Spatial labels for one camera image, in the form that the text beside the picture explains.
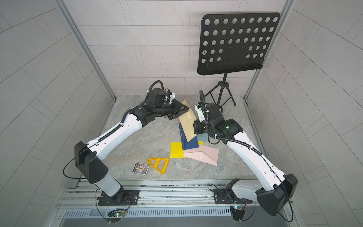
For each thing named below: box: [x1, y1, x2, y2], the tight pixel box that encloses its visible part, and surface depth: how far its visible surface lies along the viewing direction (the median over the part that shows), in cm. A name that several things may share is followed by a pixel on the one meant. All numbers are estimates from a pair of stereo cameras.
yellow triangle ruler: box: [146, 157, 170, 175], surface depth 84 cm
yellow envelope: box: [170, 140, 204, 159], surface depth 90 cm
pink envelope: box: [183, 144, 220, 166], surface depth 87 cm
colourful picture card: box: [131, 162, 150, 176], surface depth 80 cm
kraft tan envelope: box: [178, 99, 197, 143], surface depth 76 cm
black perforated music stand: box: [197, 12, 281, 106], surface depth 69 cm
